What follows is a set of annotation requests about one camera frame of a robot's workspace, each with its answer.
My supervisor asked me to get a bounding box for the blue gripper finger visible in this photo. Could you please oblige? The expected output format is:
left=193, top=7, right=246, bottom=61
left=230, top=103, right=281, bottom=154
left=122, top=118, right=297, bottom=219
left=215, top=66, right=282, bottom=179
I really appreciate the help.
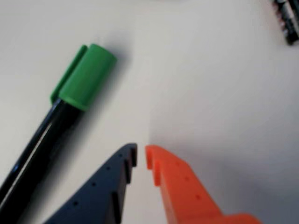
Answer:
left=43, top=143, right=138, bottom=224

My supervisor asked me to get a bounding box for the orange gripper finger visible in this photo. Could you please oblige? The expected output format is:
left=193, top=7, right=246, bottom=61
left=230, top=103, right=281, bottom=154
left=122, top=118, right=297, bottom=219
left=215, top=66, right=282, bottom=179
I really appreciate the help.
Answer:
left=144, top=144, right=262, bottom=224

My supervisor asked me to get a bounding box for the black marker with green cap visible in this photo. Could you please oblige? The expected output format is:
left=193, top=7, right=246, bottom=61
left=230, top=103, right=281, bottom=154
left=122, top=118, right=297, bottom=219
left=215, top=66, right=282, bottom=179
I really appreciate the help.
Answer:
left=0, top=43, right=118, bottom=210

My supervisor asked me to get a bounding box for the black AA battery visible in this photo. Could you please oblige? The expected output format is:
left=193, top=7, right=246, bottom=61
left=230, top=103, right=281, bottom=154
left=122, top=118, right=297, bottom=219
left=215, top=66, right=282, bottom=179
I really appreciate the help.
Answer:
left=272, top=0, right=299, bottom=46

